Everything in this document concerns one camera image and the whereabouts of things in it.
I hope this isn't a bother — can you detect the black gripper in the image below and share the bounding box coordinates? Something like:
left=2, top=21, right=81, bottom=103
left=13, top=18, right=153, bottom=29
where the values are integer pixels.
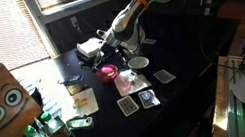
left=88, top=40, right=123, bottom=72

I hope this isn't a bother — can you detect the pink bowl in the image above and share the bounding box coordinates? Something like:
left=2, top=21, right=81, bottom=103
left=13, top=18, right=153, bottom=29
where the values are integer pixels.
left=95, top=62, right=121, bottom=85

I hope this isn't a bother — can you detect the black and white bowl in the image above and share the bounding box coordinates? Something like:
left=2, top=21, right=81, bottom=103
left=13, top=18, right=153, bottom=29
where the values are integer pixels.
left=126, top=54, right=151, bottom=73

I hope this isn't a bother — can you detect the dark blue tray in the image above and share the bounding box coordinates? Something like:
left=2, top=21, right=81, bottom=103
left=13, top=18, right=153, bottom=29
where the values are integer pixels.
left=74, top=45, right=105, bottom=67

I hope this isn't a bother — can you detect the small jar with blue label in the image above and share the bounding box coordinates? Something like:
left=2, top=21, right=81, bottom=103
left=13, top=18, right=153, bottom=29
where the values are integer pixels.
left=57, top=73, right=87, bottom=98

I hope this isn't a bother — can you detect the white paper with gummy candies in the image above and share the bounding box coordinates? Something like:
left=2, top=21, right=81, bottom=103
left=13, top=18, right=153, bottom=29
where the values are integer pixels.
left=70, top=86, right=101, bottom=119

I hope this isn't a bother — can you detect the blue-backed playing card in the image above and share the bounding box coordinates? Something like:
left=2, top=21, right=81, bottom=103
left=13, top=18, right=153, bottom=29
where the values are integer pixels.
left=116, top=93, right=142, bottom=119
left=142, top=36, right=159, bottom=47
left=152, top=66, right=178, bottom=86

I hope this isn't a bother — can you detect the playing card in glossy sleeve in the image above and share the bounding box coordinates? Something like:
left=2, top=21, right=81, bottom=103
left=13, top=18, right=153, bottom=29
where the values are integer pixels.
left=137, top=87, right=163, bottom=111

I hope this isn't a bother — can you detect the white and green plastic case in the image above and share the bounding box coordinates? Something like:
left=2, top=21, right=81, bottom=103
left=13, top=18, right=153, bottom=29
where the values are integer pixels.
left=65, top=114, right=95, bottom=133

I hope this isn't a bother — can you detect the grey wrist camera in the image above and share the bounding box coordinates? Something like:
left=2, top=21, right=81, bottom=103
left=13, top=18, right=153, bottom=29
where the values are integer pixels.
left=95, top=27, right=114, bottom=45

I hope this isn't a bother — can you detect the white wall outlet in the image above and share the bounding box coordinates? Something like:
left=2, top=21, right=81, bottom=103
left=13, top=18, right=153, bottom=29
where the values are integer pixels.
left=69, top=14, right=83, bottom=35

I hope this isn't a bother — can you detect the white window frame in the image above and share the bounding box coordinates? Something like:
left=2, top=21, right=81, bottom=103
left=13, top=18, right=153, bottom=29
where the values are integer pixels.
left=22, top=0, right=144, bottom=62

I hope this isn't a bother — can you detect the orange strap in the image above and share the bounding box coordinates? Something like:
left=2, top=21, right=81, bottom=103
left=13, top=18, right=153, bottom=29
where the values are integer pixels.
left=132, top=0, right=150, bottom=12

